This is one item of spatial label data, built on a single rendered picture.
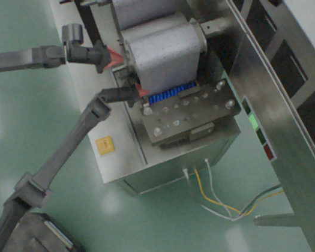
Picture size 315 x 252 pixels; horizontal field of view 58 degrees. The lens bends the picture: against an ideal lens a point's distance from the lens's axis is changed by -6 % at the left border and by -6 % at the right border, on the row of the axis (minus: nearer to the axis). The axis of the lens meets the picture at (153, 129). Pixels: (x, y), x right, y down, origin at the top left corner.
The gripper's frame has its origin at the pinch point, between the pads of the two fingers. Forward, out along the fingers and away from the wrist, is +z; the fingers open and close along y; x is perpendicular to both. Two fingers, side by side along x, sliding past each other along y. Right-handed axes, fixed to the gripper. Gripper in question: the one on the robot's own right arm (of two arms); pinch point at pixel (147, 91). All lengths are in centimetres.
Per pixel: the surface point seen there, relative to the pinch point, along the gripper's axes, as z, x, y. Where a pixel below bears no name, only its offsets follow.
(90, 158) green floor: 9, -118, -14
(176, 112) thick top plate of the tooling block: 9.2, 0.0, 11.3
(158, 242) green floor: 32, -105, 62
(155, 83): 0.2, 6.4, 0.3
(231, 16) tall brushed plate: 10.3, 44.4, 0.6
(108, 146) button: -13.4, -24.7, 11.5
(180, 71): 8.1, 13.8, 0.3
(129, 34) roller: -7.6, 14.0, -18.1
